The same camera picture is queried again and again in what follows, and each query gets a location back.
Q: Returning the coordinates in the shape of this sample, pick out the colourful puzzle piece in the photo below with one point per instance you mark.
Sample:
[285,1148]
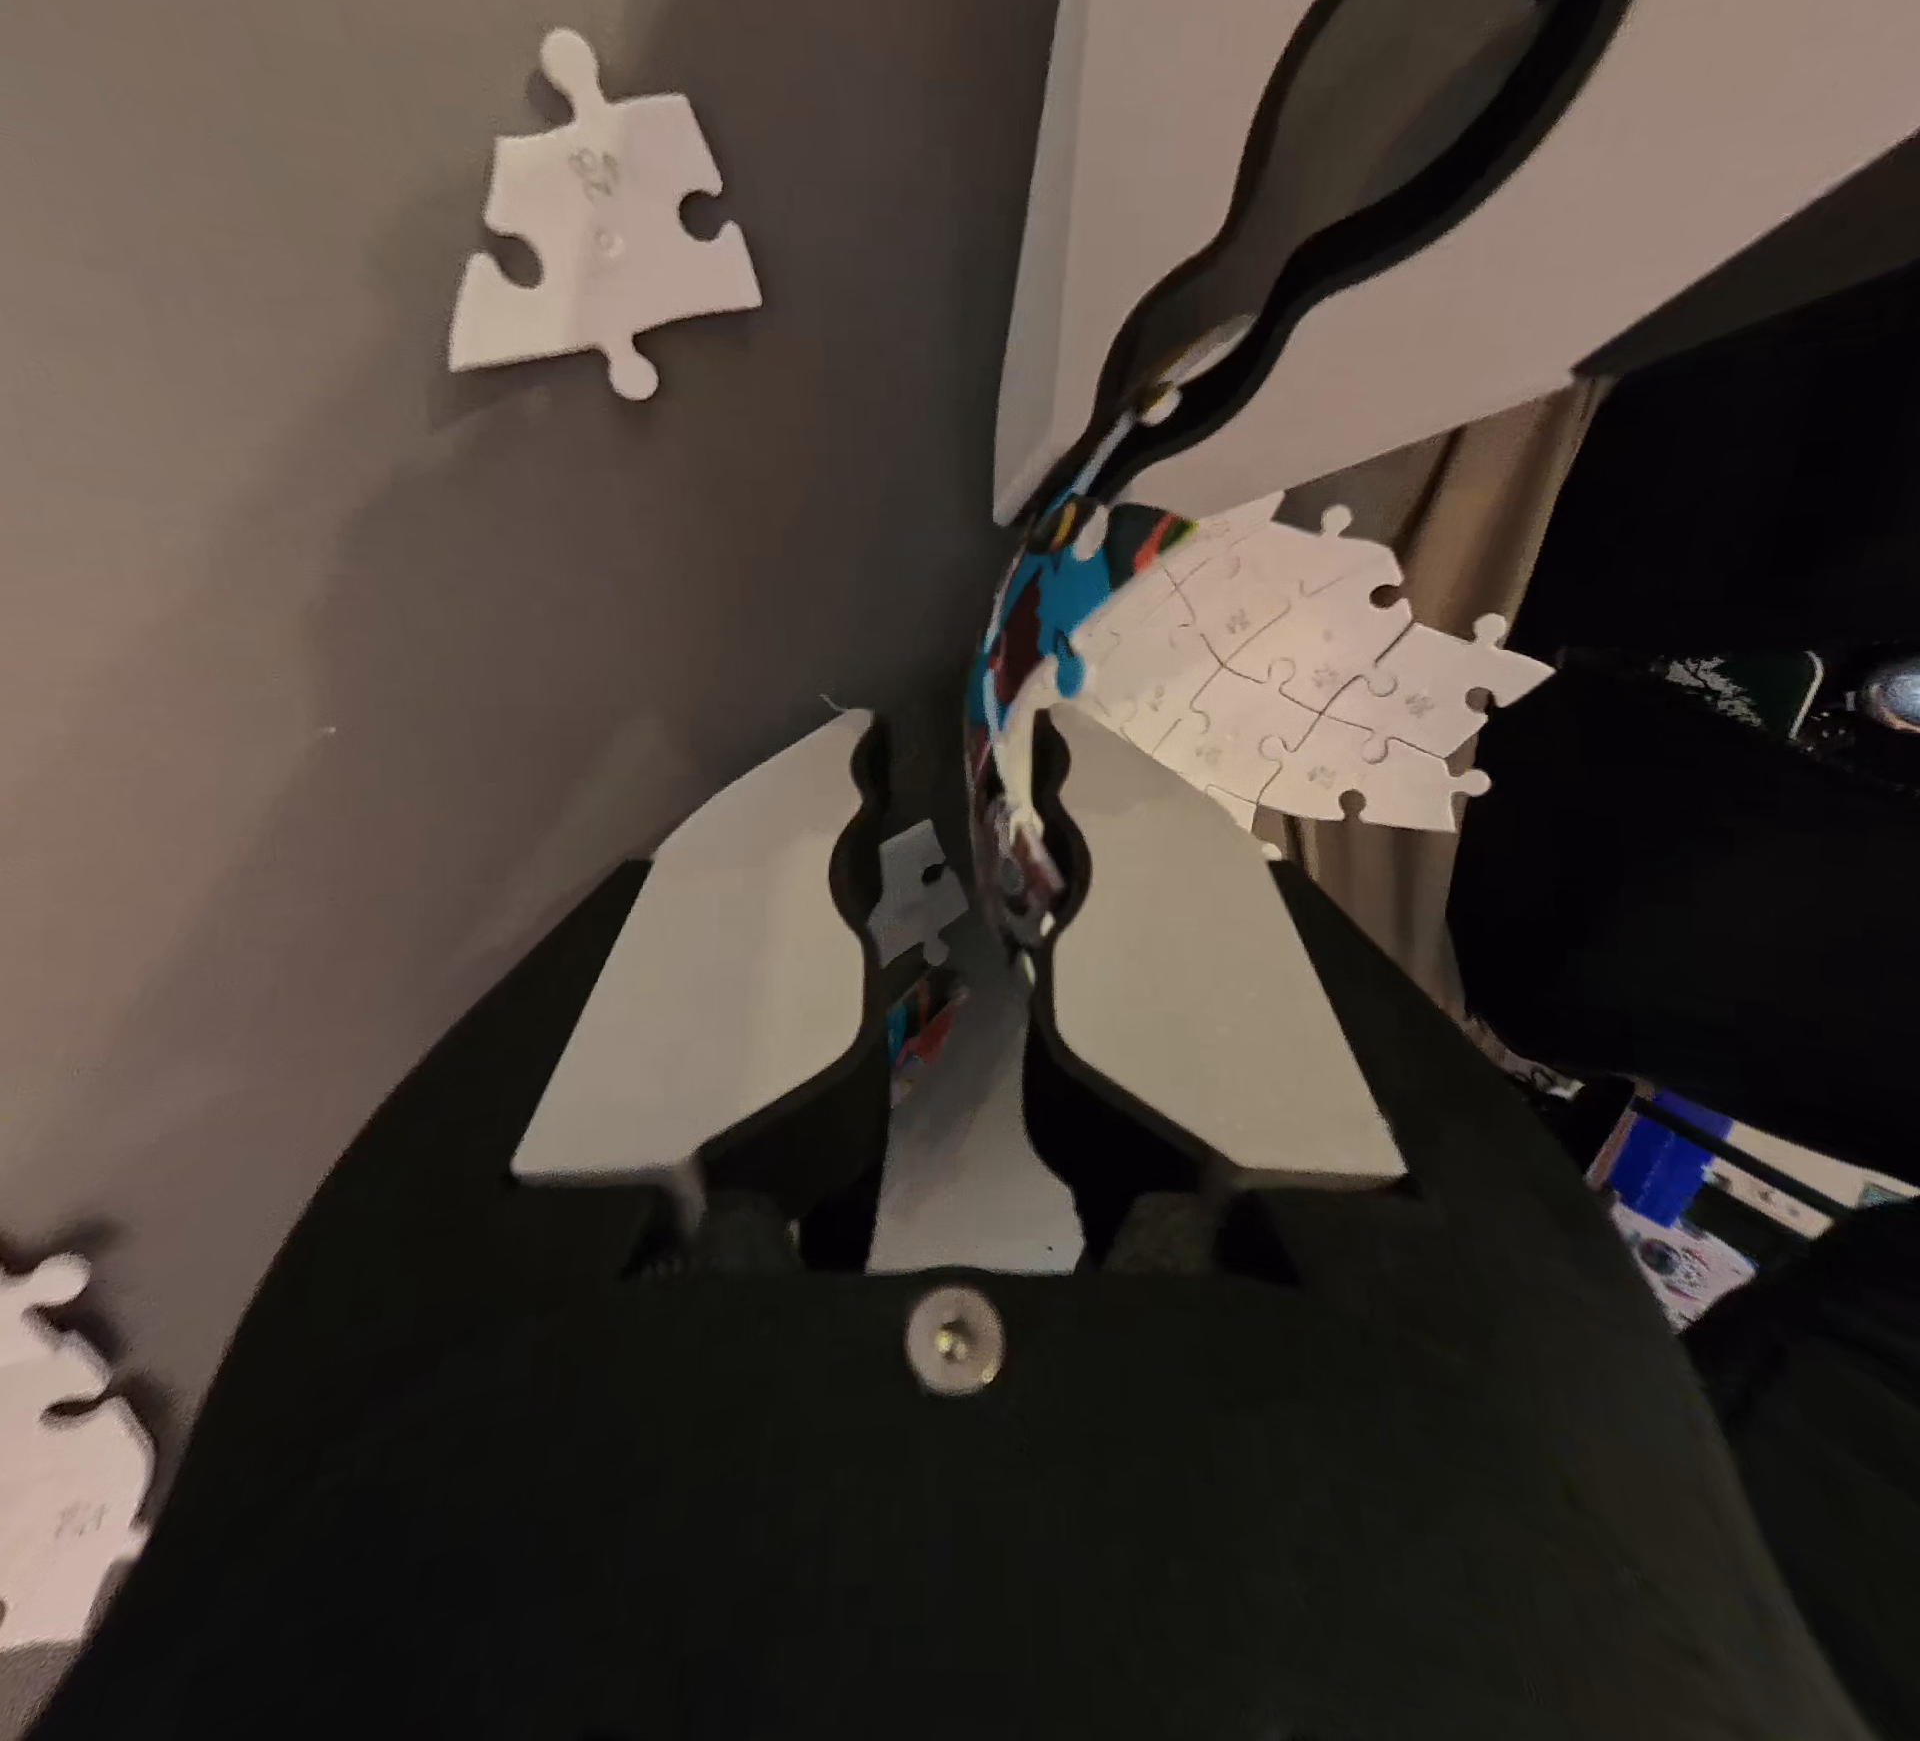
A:
[926,1022]

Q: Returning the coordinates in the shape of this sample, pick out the partly built puzzle ball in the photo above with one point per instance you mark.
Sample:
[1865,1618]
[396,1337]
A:
[1274,661]

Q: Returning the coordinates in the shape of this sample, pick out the blue box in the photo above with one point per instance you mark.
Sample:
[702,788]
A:
[1668,1161]

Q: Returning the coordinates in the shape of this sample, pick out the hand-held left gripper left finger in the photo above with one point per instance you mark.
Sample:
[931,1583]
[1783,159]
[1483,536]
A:
[721,992]

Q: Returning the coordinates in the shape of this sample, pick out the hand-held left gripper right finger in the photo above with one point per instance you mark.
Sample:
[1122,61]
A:
[1200,992]

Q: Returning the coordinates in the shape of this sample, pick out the white puzzle piece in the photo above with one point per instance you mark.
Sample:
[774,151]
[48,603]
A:
[914,894]
[600,242]
[60,1471]

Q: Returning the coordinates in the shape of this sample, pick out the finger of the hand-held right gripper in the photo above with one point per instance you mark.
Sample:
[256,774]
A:
[1650,121]
[1200,47]

